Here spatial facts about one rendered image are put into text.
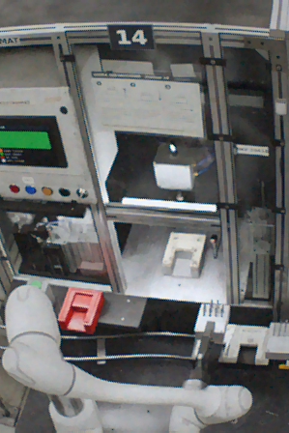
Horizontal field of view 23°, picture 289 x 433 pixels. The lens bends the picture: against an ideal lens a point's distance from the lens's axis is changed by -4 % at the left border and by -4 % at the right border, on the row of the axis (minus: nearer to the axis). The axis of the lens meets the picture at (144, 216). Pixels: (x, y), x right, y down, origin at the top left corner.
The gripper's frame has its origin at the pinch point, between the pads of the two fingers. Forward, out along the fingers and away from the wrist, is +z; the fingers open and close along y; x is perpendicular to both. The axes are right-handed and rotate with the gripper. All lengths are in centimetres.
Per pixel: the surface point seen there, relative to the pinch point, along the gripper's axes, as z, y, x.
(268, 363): 2.1, -19.3, -20.2
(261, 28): 25, 100, -16
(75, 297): 14, -8, 52
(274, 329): 9.2, -7.1, -20.9
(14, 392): 15, -103, 108
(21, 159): 18, 54, 58
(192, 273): 32.1, -8.6, 13.1
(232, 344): 6.3, -14.6, -6.2
